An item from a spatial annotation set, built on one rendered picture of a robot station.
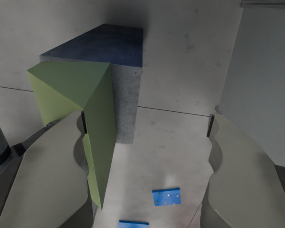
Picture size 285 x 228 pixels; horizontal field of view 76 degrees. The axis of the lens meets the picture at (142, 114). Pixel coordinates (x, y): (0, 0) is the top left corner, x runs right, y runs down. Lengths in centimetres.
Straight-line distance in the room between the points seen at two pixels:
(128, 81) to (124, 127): 18
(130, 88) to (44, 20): 123
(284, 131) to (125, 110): 82
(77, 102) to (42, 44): 144
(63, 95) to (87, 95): 5
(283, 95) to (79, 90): 99
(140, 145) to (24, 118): 121
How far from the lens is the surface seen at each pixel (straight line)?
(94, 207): 162
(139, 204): 284
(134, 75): 57
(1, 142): 39
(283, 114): 115
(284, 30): 122
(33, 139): 43
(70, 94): 37
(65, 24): 165
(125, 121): 64
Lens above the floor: 154
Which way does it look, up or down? 59 degrees down
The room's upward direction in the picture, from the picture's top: 180 degrees counter-clockwise
